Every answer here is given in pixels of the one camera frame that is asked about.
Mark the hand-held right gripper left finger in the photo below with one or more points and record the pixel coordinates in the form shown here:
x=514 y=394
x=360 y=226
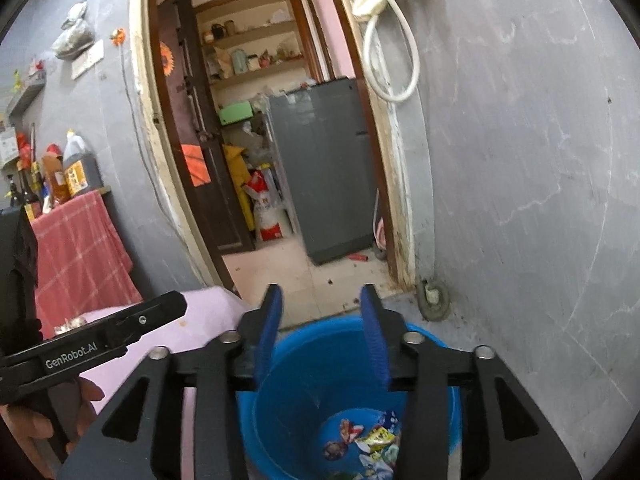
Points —
x=267 y=340

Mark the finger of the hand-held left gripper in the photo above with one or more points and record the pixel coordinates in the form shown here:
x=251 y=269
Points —
x=150 y=315

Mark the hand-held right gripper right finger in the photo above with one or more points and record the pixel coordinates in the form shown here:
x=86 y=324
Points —
x=372 y=340

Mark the blue plastic bucket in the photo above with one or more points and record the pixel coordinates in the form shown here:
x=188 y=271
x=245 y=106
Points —
x=300 y=360

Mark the blue snack bag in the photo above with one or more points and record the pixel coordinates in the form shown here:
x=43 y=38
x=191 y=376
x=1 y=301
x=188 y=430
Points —
x=375 y=465

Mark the person's left hand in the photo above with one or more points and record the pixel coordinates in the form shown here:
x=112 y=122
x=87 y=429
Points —
x=20 y=430

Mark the grey round floor drain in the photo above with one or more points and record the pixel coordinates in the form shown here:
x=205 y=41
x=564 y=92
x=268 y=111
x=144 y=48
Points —
x=434 y=300

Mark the pink checked cloth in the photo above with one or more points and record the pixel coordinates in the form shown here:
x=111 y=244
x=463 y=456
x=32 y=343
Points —
x=80 y=260

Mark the small red floor item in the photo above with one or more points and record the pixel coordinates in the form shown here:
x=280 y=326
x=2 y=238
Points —
x=359 y=258

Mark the pink rag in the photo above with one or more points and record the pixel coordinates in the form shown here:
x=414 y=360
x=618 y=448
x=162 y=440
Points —
x=381 y=235

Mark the round dark wrapper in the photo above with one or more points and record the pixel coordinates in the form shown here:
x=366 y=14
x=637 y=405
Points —
x=332 y=450

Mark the small dark glass bottle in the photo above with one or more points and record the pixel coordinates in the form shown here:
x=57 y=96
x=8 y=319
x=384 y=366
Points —
x=15 y=192

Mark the dark bottle with red cap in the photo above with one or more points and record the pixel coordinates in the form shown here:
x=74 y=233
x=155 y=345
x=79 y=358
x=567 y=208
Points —
x=31 y=190

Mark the white red sack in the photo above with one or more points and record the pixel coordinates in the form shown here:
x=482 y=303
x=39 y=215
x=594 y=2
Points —
x=265 y=210

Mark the orange sauce bottle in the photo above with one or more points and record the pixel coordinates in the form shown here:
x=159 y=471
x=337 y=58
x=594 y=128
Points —
x=55 y=180

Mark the large dark oil jug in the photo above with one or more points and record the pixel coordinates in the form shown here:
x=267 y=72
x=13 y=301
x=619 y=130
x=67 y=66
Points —
x=80 y=170

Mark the orange door sticker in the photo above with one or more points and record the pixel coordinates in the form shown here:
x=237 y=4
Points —
x=195 y=165

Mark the yellow plastic bag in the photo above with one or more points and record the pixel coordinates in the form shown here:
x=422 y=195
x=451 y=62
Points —
x=237 y=180

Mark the grey refrigerator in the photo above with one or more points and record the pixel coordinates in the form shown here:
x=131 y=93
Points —
x=325 y=170

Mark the brown wooden door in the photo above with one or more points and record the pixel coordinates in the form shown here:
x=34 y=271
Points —
x=200 y=110

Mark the green box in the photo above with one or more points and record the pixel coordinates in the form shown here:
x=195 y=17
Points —
x=235 y=112

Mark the sunflower door decoration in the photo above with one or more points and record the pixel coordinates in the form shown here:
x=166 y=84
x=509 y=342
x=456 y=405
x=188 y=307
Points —
x=166 y=57

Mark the teal jar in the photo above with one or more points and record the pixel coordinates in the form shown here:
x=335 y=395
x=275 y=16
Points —
x=240 y=61

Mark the hanging plastic bags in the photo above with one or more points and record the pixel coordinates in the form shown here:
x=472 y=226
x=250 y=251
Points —
x=72 y=35

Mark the orange flower sticker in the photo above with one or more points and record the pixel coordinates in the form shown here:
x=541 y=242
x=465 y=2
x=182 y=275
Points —
x=118 y=36

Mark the grey wall shelf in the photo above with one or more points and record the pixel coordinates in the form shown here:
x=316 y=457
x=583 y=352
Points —
x=25 y=95

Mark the white wall socket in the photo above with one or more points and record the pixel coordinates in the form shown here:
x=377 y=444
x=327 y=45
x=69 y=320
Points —
x=87 y=60

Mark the wooden wall shelves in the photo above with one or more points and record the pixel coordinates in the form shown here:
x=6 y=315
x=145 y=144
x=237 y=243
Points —
x=260 y=30

